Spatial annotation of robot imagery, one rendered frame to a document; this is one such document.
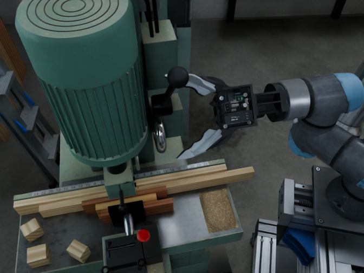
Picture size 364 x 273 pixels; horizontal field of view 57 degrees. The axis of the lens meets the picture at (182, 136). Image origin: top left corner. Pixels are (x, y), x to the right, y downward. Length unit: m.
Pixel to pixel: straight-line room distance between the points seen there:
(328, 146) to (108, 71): 0.44
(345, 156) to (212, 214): 0.41
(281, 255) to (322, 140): 1.07
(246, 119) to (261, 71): 2.25
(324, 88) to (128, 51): 0.34
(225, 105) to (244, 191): 1.53
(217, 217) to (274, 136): 1.48
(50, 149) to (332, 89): 1.64
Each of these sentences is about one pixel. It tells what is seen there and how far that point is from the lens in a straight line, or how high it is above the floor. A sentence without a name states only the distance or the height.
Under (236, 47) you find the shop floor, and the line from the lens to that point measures 3.03.
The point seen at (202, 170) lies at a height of 0.95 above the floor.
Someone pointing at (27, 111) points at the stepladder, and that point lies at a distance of 1.91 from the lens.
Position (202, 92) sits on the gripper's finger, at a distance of 0.61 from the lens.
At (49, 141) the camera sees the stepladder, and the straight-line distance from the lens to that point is 2.06.
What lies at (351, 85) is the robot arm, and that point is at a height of 1.37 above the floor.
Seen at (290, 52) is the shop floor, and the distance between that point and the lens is 3.08.
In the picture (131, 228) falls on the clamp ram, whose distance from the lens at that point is 0.90.
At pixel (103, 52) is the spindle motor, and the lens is 0.51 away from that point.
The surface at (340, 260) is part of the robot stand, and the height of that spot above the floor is 0.73.
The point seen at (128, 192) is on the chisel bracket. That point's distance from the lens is 0.87.
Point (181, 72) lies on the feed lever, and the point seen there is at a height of 1.43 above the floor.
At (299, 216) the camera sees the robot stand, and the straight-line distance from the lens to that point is 1.19.
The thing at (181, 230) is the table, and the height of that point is 0.90.
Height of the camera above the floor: 1.77
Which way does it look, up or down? 51 degrees down
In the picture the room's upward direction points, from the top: straight up
